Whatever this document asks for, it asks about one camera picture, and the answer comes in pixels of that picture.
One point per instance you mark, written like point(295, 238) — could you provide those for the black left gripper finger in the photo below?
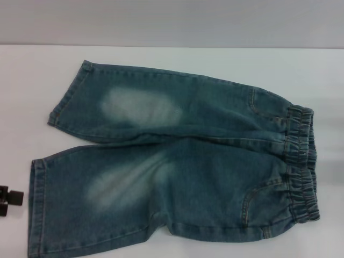
point(16, 198)

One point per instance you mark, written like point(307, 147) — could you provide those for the blue denim shorts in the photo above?
point(166, 182)

